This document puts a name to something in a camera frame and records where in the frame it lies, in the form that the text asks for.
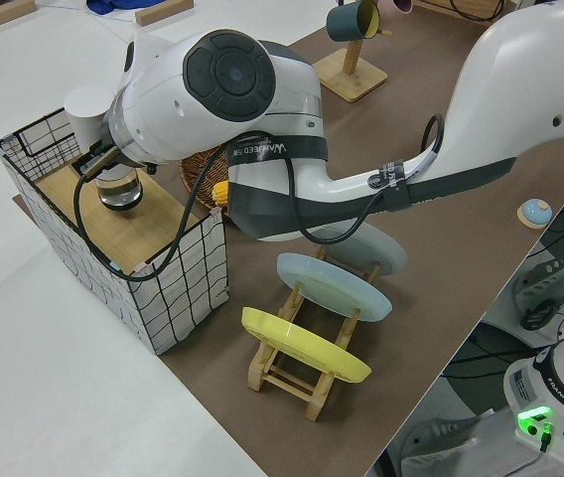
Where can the glass water bottle white cap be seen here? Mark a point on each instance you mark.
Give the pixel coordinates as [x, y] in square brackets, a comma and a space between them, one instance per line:
[86, 107]

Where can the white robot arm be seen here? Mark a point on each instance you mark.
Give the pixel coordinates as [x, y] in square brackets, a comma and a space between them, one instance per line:
[242, 74]

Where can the white robot base green light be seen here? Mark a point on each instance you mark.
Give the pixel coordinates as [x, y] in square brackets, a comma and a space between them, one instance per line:
[525, 397]

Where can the light blue plate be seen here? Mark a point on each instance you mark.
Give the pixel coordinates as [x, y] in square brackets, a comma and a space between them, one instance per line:
[331, 288]

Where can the yellow corn cob blunt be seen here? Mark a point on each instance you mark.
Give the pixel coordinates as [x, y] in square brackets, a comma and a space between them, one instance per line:
[221, 193]

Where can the grey plate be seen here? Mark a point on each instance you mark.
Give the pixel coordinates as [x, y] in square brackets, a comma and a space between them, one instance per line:
[381, 253]

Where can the round wicker basket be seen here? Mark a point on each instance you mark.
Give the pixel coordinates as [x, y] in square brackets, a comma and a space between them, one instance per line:
[197, 174]

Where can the yellow plate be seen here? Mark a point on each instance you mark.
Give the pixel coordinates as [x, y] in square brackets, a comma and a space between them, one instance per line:
[302, 348]

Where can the wooden plate rack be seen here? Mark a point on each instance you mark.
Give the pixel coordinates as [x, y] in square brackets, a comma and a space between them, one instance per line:
[287, 385]

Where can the wooden board lid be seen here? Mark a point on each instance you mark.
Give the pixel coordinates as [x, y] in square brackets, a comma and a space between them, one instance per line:
[128, 233]

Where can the wooden mug tree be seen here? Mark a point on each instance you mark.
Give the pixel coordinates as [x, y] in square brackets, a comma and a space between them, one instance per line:
[356, 79]

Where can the dark teal mug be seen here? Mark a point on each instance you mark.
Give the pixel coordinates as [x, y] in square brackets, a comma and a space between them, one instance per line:
[344, 22]

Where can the grey white stand foot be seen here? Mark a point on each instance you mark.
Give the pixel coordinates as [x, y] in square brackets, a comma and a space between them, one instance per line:
[436, 437]

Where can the blue service bell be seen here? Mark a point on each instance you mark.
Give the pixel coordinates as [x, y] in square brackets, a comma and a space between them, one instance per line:
[535, 213]

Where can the blue cloth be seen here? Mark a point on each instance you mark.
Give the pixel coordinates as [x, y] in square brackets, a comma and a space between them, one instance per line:
[113, 6]

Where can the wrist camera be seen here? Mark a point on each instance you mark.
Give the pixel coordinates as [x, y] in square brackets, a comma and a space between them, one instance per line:
[103, 161]

